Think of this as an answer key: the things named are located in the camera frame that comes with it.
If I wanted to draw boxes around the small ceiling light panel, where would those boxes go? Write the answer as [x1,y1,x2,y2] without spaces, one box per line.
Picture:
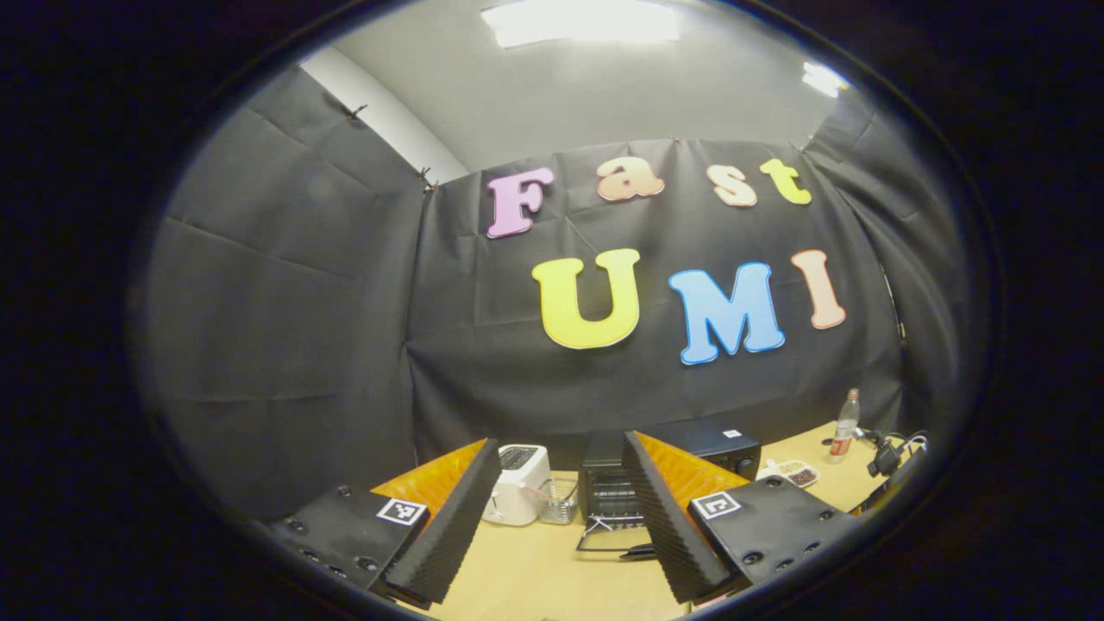
[802,60,850,98]

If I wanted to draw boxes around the black backdrop cloth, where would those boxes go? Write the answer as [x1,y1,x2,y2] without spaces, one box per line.
[138,65,960,518]

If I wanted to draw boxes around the white toaster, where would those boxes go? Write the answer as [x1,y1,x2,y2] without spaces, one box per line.
[482,443,553,528]

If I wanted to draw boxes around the large ceiling light panel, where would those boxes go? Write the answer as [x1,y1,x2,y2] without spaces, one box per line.
[480,0,682,49]

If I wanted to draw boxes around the white divided dish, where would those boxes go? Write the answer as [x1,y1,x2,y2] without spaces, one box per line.
[757,458,821,490]

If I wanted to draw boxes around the clear glass container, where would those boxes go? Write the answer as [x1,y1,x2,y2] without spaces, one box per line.
[536,476,581,526]

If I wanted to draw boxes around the clear plastic bottle red label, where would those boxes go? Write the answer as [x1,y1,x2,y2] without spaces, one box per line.
[827,387,862,466]

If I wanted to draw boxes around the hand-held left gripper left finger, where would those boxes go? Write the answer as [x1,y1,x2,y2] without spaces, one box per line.
[246,438,503,609]

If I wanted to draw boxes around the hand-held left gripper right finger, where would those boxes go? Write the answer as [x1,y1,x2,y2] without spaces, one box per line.
[621,430,872,605]

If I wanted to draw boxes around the black electric oven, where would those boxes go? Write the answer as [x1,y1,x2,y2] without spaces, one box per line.
[575,420,762,561]

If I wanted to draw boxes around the black device with cables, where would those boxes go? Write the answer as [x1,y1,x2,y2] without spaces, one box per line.
[854,427,931,480]

